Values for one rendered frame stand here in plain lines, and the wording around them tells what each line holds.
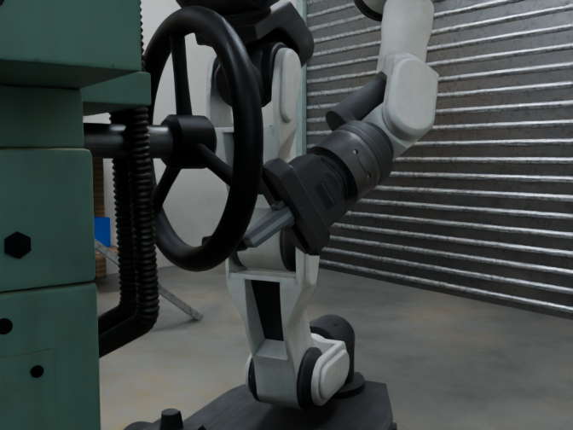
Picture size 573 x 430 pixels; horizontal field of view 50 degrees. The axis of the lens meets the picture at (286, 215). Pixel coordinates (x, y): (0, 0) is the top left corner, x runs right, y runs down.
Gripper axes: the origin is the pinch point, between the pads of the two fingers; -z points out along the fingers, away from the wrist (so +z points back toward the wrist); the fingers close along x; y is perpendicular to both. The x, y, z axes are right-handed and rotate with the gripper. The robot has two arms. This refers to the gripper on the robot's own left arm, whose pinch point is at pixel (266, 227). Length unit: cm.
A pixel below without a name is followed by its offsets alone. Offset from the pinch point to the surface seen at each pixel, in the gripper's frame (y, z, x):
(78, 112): 19.1, -16.7, 19.8
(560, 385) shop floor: -75, 101, -131
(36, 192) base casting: 20.6, -22.3, 16.8
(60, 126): 19.0, -18.3, 19.6
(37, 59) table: 30.0, -20.2, 22.2
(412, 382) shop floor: -104, 67, -106
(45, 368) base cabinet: 19.3, -27.9, 7.0
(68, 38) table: 30.1, -18.3, 22.4
